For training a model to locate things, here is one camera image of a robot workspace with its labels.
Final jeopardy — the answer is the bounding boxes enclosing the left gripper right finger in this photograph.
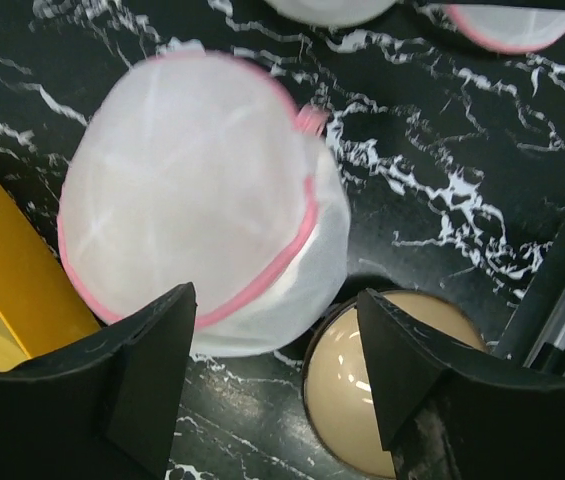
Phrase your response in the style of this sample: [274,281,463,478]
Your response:
[357,289,565,479]

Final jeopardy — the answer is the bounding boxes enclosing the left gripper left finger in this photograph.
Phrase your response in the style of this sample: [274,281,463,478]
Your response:
[0,283,196,479]

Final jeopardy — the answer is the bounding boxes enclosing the white mesh laundry bag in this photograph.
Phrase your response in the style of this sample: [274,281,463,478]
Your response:
[57,50,351,357]

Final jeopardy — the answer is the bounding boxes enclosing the flat pink-rimmed mesh bag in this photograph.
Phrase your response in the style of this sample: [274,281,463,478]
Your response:
[443,3,565,55]

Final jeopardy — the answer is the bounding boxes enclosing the open laundry bag pink trim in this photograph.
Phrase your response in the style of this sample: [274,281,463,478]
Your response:
[266,0,396,27]

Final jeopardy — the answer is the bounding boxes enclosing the yellow plastic basket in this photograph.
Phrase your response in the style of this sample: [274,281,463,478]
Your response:
[0,185,100,372]

